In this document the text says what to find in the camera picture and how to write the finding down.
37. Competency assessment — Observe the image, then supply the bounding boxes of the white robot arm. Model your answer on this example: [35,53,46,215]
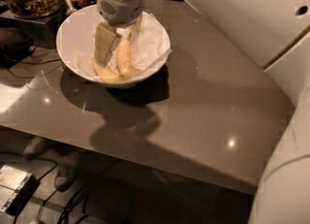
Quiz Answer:
[92,0,310,224]

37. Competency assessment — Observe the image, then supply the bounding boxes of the white paper napkin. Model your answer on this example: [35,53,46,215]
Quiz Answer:
[76,13,171,84]

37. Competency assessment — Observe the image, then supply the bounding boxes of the white ceramic bowl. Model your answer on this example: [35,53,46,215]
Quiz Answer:
[55,4,171,89]

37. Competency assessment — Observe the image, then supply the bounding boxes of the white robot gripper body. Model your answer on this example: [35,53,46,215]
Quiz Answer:
[97,0,145,25]

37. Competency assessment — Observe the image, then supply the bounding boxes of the black floor cables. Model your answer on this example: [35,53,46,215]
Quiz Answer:
[13,163,98,224]

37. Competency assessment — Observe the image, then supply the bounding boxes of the white spoon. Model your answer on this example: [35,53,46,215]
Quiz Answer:
[64,0,77,16]

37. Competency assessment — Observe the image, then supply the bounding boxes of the grey sock foot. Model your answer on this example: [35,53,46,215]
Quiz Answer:
[54,153,78,192]
[22,137,48,160]

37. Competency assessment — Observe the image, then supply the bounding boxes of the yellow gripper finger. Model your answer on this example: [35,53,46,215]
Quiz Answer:
[94,22,122,67]
[132,16,142,33]

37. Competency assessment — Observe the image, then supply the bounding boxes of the right grey sock foot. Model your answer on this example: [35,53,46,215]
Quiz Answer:
[54,153,78,192]

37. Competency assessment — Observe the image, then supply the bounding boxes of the yellow banana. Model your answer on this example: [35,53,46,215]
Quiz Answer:
[116,35,141,77]
[93,62,127,83]

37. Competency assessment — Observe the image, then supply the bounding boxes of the left grey sock foot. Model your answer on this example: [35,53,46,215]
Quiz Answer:
[22,137,48,160]

